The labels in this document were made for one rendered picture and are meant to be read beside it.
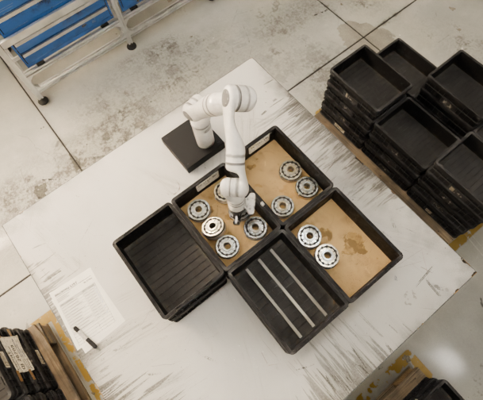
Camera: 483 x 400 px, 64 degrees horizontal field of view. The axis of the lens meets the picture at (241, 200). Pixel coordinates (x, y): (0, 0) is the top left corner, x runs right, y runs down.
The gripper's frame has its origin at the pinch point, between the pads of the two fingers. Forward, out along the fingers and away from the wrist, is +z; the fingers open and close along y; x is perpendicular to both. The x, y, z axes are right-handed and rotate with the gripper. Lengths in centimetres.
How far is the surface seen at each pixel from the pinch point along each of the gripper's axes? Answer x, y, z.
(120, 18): -107, -167, 56
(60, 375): -97, 78, 72
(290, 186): 22.6, -16.4, 3.3
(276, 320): 19.3, 42.8, 3.3
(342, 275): 46, 22, 3
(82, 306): -68, 44, 16
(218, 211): -9.4, -2.0, 3.3
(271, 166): 13.2, -26.4, 3.3
